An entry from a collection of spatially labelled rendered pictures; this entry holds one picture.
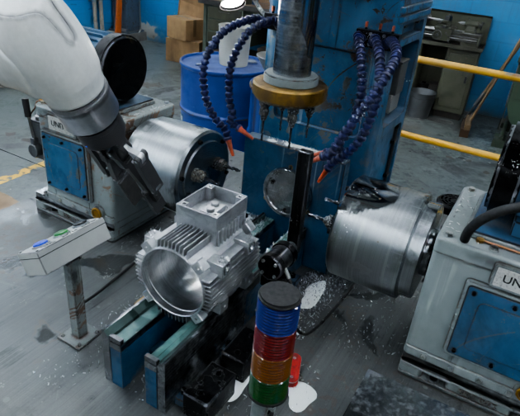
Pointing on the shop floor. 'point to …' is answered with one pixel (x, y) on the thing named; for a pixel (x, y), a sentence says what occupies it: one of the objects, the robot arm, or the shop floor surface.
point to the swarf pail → (420, 102)
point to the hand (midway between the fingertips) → (143, 194)
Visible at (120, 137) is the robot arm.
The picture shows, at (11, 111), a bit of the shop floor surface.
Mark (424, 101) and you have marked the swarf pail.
